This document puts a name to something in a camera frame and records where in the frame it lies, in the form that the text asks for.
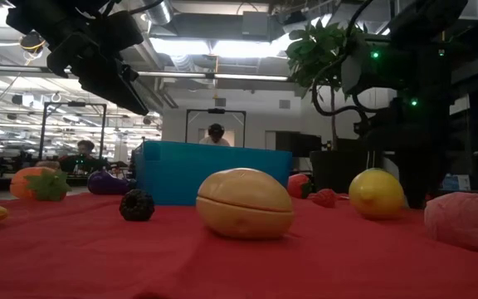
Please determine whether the green leafy plant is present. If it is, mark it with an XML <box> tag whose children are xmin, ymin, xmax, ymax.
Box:
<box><xmin>285</xmin><ymin>18</ymin><xmax>373</xmax><ymax>150</ymax></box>

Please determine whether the black toy blackberry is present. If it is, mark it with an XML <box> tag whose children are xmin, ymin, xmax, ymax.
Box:
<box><xmin>119</xmin><ymin>189</ymin><xmax>156</xmax><ymax>223</ymax></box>

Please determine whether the blue plastic tupperware container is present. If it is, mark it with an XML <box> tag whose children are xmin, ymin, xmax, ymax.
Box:
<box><xmin>134</xmin><ymin>140</ymin><xmax>293</xmax><ymax>207</ymax></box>

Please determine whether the black robot station frame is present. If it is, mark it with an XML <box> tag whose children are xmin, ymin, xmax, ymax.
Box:
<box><xmin>39</xmin><ymin>101</ymin><xmax>107</xmax><ymax>161</ymax></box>
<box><xmin>184</xmin><ymin>108</ymin><xmax>247</xmax><ymax>149</ymax></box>

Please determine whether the person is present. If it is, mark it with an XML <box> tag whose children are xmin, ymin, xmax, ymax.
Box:
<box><xmin>58</xmin><ymin>140</ymin><xmax>110</xmax><ymax>174</ymax></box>
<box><xmin>199</xmin><ymin>123</ymin><xmax>232</xmax><ymax>147</ymax></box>

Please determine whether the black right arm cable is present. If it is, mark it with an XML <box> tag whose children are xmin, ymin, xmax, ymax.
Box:
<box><xmin>311</xmin><ymin>0</ymin><xmax>373</xmax><ymax>120</ymax></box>

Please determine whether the small red toy raspberry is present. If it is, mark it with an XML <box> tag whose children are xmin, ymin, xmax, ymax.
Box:
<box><xmin>310</xmin><ymin>188</ymin><xmax>339</xmax><ymax>208</ymax></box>

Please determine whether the red cloth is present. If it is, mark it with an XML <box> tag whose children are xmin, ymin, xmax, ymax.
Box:
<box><xmin>0</xmin><ymin>191</ymin><xmax>478</xmax><ymax>299</ymax></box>

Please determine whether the orange toy tangerine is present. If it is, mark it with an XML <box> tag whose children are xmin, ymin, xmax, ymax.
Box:
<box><xmin>9</xmin><ymin>165</ymin><xmax>68</xmax><ymax>201</ymax></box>

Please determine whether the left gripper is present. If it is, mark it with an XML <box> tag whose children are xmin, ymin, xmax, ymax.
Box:
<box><xmin>46</xmin><ymin>10</ymin><xmax>149</xmax><ymax>117</ymax></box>

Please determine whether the purple toy eggplant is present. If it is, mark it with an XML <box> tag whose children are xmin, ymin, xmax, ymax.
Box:
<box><xmin>86</xmin><ymin>169</ymin><xmax>137</xmax><ymax>196</ymax></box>

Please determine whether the beige toy potato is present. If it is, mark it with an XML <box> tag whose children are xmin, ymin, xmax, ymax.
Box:
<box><xmin>195</xmin><ymin>167</ymin><xmax>295</xmax><ymax>241</ymax></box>

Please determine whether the light blue box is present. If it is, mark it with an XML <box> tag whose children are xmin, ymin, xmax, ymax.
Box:
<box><xmin>441</xmin><ymin>173</ymin><xmax>471</xmax><ymax>192</ymax></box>

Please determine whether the pink textured toy fruit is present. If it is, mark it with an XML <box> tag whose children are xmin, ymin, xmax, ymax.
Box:
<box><xmin>423</xmin><ymin>191</ymin><xmax>478</xmax><ymax>253</ymax></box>

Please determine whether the black plant pot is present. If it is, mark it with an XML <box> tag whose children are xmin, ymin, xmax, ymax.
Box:
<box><xmin>309</xmin><ymin>149</ymin><xmax>373</xmax><ymax>194</ymax></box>

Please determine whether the red toy strawberry green leaf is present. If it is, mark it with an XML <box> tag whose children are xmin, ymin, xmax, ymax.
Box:
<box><xmin>286</xmin><ymin>173</ymin><xmax>314</xmax><ymax>199</ymax></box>

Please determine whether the yellow toy lemon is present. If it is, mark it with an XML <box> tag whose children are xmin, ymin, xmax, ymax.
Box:
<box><xmin>348</xmin><ymin>167</ymin><xmax>406</xmax><ymax>220</ymax></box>

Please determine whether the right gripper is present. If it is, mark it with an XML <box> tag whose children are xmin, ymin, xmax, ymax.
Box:
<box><xmin>341</xmin><ymin>32</ymin><xmax>406</xmax><ymax>95</ymax></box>

